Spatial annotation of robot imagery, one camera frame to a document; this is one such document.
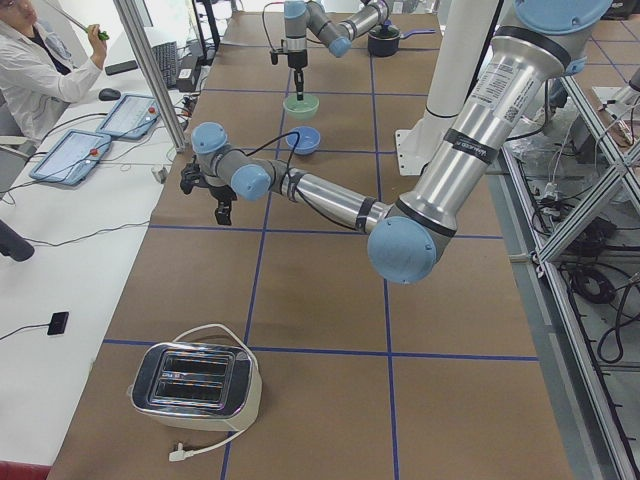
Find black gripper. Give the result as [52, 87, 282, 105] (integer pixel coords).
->
[179, 156, 212, 195]
[287, 49, 307, 102]

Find green bowl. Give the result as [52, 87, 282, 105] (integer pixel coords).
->
[283, 93, 320, 120]

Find blue bowl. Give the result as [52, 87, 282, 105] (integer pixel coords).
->
[285, 126, 321, 156]

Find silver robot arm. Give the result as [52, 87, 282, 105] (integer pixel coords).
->
[272, 1, 390, 101]
[180, 1, 609, 284]

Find blue teach pendant far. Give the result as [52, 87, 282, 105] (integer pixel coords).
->
[96, 93, 159, 140]

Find blue teach pendant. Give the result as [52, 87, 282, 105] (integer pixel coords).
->
[29, 129, 112, 186]
[96, 93, 159, 140]

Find dark blue saucepan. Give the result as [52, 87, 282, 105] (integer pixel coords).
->
[367, 20, 436, 58]

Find blue teach pendant near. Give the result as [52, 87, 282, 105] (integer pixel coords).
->
[29, 129, 112, 186]

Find black computer mouse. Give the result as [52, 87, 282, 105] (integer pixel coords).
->
[98, 88, 121, 101]

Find black keyboard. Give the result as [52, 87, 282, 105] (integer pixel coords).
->
[152, 41, 179, 89]

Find person in white coat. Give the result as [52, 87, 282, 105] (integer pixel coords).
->
[1, 1, 107, 143]

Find small black square device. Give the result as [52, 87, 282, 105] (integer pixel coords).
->
[47, 311, 69, 336]

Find white chrome toaster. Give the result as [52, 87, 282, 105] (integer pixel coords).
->
[129, 342, 262, 432]

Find aluminium frame post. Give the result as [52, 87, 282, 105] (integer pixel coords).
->
[114, 0, 187, 153]

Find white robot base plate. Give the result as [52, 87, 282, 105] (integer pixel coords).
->
[394, 128, 434, 176]

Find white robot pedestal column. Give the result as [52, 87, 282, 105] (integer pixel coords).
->
[411, 0, 504, 155]

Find white toaster power cord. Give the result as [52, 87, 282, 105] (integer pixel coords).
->
[167, 323, 251, 463]

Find aluminium frame rack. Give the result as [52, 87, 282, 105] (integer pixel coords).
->
[498, 64, 639, 479]

